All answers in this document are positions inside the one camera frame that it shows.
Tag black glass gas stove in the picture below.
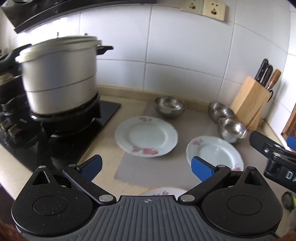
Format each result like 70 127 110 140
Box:
0 100 122 172

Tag white plate pink flowers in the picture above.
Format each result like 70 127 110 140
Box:
114 116 179 158
186 136 245 172
138 186 189 196

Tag wooden window frame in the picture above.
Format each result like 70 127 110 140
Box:
280 102 296 140

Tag black range hood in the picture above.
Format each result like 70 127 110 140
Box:
0 0 158 34

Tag black handled knife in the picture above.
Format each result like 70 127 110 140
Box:
254 59 269 82
262 65 274 88

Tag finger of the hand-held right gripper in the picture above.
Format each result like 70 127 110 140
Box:
286 136 296 153
249 131 296 163

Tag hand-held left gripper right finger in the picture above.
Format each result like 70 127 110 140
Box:
178 156 263 205

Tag green and yellow scouring pad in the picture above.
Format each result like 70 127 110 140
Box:
281 191 296 214

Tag cream wall socket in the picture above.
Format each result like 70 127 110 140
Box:
202 0 226 22
180 0 204 13

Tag grey counter mat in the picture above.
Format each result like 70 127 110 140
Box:
114 101 288 194

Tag wooden knife block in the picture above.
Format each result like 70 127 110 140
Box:
230 76 273 131

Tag aluminium pressure cooker pot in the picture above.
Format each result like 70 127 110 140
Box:
0 34 114 115

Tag black burner pot support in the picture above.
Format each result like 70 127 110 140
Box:
0 74 43 150
30 93 101 137

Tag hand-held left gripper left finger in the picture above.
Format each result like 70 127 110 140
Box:
31 155 116 205

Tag stainless steel bowl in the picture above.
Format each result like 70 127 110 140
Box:
208 101 235 123
218 117 248 144
154 96 187 119

